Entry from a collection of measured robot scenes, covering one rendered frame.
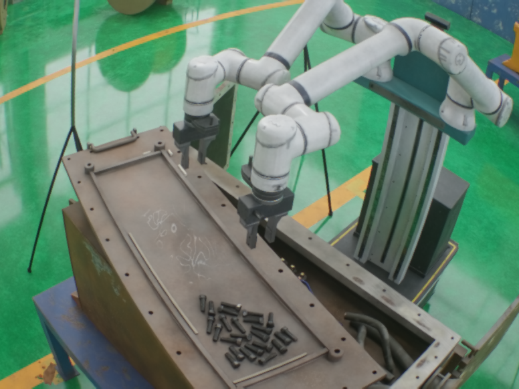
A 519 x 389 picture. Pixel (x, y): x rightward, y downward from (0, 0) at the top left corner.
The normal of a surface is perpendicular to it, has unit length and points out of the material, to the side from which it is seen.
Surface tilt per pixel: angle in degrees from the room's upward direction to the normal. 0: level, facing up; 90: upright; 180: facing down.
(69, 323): 0
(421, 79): 90
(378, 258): 90
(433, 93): 90
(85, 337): 0
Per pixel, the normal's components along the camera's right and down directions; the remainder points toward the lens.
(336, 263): 0.11, -0.79
